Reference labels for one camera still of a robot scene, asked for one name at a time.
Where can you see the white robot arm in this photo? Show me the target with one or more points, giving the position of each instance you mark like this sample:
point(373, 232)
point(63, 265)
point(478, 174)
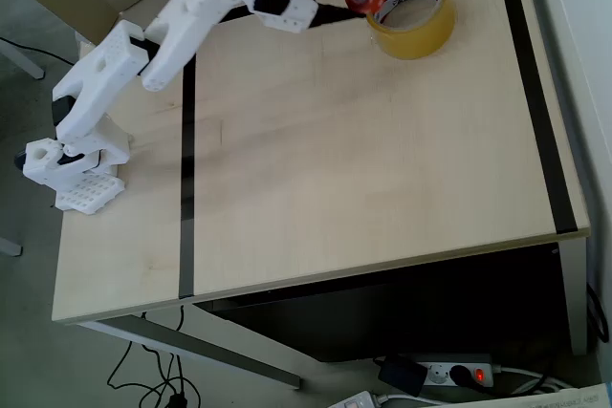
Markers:
point(177, 35)

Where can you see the yellow tape roll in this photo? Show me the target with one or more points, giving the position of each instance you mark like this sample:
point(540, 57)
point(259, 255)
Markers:
point(421, 40)

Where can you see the wide black tape strip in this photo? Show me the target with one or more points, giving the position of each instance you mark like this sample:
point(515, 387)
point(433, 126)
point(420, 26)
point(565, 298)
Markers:
point(538, 102)

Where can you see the white furniture leg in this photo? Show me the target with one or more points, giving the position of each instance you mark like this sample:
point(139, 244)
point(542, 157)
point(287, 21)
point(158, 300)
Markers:
point(9, 246)
point(24, 61)

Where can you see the black panel under table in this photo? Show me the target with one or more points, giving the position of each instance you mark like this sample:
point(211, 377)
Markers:
point(382, 312)

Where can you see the grey slanted table beam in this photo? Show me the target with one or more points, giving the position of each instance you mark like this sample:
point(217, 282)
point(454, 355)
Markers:
point(215, 348)

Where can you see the black power adapter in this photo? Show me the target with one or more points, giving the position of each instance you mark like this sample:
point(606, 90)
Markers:
point(401, 374)

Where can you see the grey upright table leg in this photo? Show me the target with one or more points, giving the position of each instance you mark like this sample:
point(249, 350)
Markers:
point(576, 293)

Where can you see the white power strip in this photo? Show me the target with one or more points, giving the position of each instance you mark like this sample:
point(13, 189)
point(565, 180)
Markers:
point(437, 374)

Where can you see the black round plug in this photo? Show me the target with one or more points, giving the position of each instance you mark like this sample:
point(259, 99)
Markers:
point(463, 375)

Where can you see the printed paper sheet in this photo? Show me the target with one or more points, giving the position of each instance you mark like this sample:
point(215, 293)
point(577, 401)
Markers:
point(564, 398)

